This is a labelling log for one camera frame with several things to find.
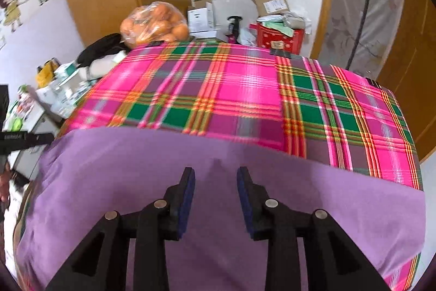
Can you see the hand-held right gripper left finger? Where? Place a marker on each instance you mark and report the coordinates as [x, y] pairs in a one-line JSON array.
[[186, 205]]

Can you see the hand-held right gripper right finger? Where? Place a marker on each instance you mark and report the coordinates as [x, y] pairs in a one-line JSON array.
[[246, 205]]

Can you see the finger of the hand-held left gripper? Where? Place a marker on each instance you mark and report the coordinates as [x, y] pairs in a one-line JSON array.
[[30, 139]]

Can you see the purple knit garment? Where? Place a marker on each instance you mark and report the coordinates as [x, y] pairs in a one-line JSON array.
[[136, 168]]

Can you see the colourful snack packet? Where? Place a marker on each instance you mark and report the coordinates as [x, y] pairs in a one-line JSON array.
[[22, 103]]

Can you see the yellow gift bag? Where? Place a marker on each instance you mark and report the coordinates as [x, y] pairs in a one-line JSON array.
[[46, 72]]

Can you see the black knit cloth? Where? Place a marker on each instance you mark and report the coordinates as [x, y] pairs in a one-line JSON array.
[[98, 47]]

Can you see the pink green plaid cloth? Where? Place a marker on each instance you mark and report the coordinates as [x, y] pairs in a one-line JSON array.
[[238, 79]]

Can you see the bag of oranges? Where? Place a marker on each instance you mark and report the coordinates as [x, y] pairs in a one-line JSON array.
[[153, 23]]

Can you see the red printed box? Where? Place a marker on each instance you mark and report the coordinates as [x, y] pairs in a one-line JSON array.
[[276, 38]]

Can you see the white carton box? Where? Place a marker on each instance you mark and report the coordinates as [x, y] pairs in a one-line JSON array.
[[201, 18]]

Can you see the grey parcel bags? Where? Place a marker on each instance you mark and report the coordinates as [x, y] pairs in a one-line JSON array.
[[293, 20]]

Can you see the cardboard parcel box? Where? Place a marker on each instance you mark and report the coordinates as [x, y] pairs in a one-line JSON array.
[[272, 4]]

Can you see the wooden door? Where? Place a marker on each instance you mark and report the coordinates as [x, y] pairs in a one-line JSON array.
[[415, 72]]

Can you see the clear plastic door curtain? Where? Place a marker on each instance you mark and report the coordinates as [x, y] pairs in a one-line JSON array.
[[347, 4]]

